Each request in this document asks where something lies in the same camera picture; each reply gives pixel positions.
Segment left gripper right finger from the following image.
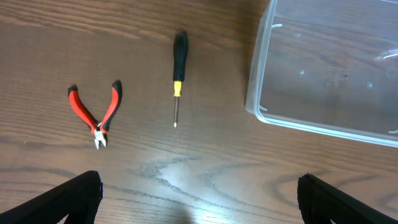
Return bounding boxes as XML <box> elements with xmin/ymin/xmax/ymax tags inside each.
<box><xmin>297</xmin><ymin>174</ymin><xmax>397</xmax><ymax>224</ymax></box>

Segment clear plastic container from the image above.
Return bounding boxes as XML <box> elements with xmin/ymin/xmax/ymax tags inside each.
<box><xmin>246</xmin><ymin>0</ymin><xmax>397</xmax><ymax>147</ymax></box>

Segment black yellow screwdriver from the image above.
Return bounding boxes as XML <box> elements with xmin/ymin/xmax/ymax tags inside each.
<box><xmin>173</xmin><ymin>30</ymin><xmax>188</xmax><ymax>128</ymax></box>

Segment red handled cutting pliers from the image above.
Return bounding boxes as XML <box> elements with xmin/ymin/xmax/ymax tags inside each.
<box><xmin>67</xmin><ymin>80</ymin><xmax>123</xmax><ymax>150</ymax></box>

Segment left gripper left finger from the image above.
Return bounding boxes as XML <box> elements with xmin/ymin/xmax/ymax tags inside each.
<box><xmin>1</xmin><ymin>170</ymin><xmax>103</xmax><ymax>224</ymax></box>

